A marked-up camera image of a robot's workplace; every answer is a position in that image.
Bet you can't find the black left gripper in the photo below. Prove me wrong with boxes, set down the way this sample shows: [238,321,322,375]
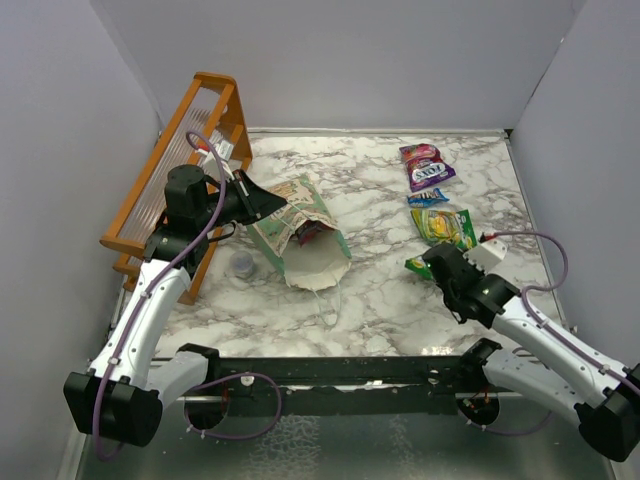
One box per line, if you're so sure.
[197,168,287,232]

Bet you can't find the green illustrated paper bag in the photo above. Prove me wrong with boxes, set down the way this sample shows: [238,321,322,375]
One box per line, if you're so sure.
[246,172,353,329]

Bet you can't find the yellow green snack bag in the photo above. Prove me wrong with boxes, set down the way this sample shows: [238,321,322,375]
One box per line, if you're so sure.
[410,209,477,251]

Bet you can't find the blue M&M's candy packet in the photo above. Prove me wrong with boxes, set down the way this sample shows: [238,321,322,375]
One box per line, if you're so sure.
[407,188,450,209]

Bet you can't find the purple Fox's candy bag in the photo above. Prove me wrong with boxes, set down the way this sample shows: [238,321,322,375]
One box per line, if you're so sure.
[399,143,456,192]

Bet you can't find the green Fox's candy bag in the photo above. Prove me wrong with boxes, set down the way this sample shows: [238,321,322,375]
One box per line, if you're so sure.
[404,256,433,281]

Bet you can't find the red snack packet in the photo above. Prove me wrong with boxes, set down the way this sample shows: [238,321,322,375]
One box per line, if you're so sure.
[295,220,333,247]

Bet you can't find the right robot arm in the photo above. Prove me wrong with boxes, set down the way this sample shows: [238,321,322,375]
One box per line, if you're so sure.
[422,240,639,462]

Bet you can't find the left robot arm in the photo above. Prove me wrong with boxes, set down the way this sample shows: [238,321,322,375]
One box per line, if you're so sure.
[63,165,287,447]

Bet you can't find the small clear plastic cup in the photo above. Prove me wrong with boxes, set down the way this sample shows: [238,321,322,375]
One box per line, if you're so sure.
[229,251,256,279]

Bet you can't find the orange wooden rack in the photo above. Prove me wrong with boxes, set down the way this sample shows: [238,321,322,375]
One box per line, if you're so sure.
[98,72,253,307]

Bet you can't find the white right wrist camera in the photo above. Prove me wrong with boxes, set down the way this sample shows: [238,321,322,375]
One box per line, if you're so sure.
[463,238,508,273]

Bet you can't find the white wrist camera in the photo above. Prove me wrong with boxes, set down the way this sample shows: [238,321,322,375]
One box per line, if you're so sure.
[463,238,508,273]
[198,140,234,171]

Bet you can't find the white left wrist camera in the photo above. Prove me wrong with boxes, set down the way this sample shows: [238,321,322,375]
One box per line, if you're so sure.
[198,140,234,171]

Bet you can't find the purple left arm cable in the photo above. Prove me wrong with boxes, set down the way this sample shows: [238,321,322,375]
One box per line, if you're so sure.
[92,130,283,462]

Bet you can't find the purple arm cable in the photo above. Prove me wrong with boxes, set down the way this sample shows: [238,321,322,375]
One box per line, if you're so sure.
[92,130,283,462]
[464,230,631,437]

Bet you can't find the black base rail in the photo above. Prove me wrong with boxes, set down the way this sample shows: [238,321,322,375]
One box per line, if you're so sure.
[182,343,493,418]

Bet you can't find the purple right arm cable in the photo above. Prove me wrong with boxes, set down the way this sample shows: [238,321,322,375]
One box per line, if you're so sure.
[464,230,631,437]

